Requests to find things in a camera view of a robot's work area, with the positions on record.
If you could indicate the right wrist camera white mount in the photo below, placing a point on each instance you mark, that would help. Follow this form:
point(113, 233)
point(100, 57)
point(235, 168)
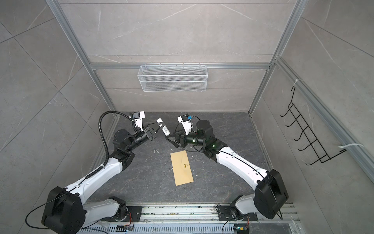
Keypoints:
point(185, 120)

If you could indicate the white wire mesh basket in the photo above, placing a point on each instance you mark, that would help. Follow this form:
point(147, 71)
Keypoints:
point(173, 78)

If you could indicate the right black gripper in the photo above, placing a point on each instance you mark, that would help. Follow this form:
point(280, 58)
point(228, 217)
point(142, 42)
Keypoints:
point(184, 137)

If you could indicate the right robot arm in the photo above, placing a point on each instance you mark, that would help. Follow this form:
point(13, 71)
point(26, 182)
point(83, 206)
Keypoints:
point(270, 193)

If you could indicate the black wire hook rack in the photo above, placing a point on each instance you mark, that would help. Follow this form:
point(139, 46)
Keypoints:
point(307, 132)

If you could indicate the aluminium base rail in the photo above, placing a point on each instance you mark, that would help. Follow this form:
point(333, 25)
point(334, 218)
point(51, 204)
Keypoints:
point(203, 213)

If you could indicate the slotted cable duct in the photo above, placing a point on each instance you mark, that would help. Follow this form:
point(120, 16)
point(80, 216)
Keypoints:
point(141, 228)

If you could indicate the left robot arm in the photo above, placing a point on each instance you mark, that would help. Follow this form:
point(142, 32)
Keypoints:
point(67, 209)

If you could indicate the white glue stick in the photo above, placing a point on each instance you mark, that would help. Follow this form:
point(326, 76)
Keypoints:
point(163, 127)

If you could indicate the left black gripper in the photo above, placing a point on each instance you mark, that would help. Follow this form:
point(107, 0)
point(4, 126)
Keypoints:
point(151, 133)

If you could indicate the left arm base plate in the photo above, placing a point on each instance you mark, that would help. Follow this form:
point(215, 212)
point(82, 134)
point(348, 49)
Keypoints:
point(128, 213)

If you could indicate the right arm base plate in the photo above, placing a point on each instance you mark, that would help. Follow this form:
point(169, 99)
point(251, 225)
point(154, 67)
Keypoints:
point(226, 213)

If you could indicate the tan paper envelope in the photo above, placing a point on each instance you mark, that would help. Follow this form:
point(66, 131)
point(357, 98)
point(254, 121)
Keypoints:
point(181, 168)

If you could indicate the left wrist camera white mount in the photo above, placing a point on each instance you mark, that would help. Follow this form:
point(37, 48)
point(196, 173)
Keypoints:
point(137, 120)

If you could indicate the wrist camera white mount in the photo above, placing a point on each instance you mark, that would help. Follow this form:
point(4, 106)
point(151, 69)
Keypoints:
point(137, 120)
point(185, 120)

